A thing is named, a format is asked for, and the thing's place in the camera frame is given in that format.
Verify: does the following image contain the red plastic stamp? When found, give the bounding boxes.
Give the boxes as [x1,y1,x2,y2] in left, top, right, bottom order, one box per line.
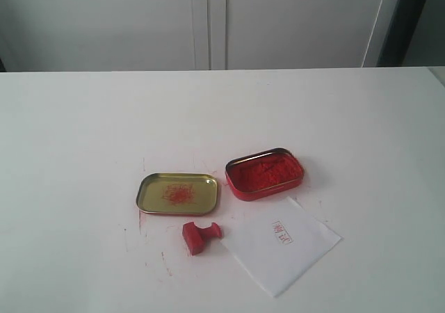
[182,222,223,256]

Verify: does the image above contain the red ink pad tin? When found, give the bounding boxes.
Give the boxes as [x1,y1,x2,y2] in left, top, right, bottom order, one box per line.
[225,147,305,201]

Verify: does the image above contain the gold tin lid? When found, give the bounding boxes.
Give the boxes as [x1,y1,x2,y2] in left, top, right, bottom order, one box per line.
[136,172,220,216]

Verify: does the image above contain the white paper sheet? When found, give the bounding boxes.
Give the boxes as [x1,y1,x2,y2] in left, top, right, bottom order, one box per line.
[222,197,341,297]

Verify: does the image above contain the white cabinet doors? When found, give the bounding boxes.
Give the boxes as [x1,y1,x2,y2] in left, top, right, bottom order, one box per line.
[1,0,398,72]

